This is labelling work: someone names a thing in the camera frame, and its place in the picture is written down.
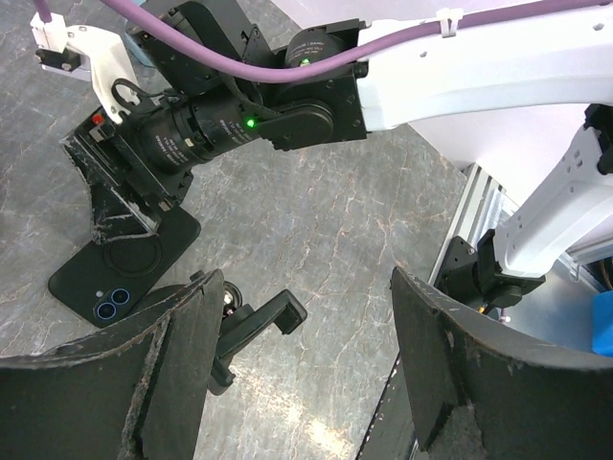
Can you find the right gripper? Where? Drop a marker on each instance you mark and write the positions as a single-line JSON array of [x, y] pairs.
[[135, 172]]

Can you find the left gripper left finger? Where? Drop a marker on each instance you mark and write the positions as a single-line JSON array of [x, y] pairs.
[[133, 390]]

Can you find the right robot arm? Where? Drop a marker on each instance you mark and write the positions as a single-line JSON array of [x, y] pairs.
[[331, 83]]

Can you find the black smartphone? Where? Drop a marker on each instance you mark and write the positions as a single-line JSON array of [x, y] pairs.
[[103, 283]]

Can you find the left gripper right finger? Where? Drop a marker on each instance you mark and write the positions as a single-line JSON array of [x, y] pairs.
[[480, 390]]

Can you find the black phone stand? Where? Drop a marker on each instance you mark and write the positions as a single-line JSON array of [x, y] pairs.
[[241, 324]]

